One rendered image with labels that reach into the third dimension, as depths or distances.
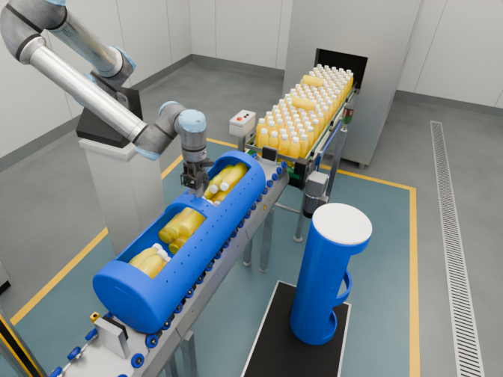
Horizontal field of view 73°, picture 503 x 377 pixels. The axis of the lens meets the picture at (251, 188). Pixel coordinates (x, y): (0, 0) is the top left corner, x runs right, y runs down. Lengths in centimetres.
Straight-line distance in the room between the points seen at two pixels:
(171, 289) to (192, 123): 56
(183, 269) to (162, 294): 12
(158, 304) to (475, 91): 573
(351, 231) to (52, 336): 196
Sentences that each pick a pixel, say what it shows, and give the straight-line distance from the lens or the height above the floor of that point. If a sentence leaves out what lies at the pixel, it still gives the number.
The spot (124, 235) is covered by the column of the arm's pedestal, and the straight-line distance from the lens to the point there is 252.
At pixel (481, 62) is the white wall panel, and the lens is 616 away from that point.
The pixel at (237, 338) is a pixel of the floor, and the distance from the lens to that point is 242.
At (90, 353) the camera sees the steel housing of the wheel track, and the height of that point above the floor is 93.
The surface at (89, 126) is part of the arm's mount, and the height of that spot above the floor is 117.
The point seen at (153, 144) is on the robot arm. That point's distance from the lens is 130.
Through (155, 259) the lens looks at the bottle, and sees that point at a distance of 127.
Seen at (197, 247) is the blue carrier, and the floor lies 117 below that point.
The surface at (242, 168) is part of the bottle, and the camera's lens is 169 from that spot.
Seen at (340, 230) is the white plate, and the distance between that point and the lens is 164.
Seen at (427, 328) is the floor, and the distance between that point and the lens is 281.
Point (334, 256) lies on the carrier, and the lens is 165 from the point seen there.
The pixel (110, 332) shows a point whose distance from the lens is 126.
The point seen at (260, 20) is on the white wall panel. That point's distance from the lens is 627.
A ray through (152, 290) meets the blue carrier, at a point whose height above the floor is 119.
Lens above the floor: 213
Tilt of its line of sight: 38 degrees down
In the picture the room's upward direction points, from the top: 4 degrees clockwise
